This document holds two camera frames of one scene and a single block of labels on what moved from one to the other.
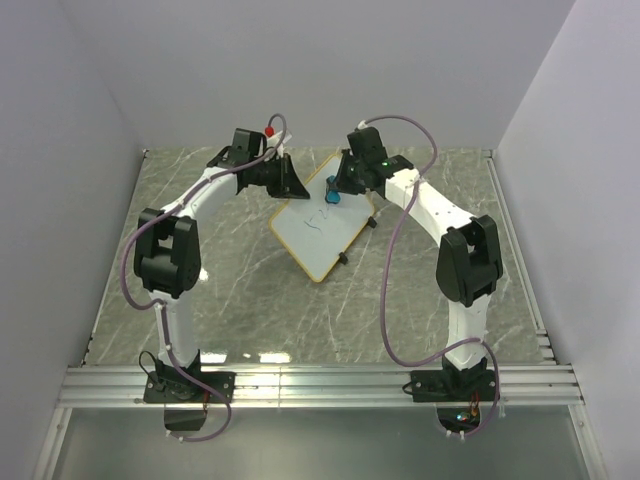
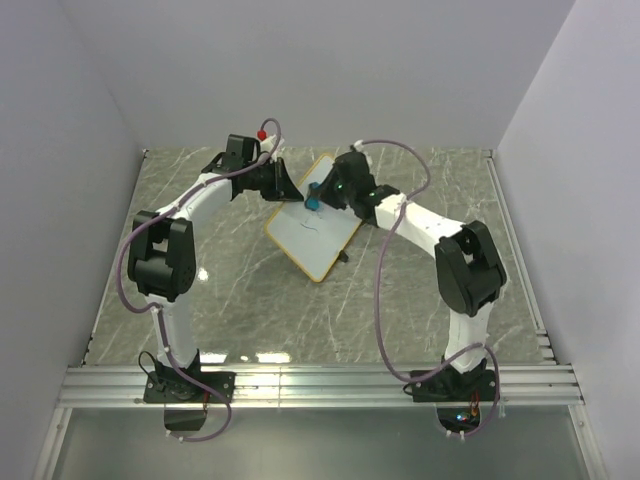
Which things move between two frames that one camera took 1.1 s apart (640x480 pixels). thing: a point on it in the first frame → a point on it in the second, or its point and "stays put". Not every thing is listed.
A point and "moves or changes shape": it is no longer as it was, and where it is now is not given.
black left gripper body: x=265 y=175 stays put
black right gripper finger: x=332 y=183 → x=315 y=191
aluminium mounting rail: x=291 y=386 stays put
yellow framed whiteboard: x=318 y=232 stays put
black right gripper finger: x=351 y=190 → x=331 y=202
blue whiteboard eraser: x=333 y=195 moves or changes shape
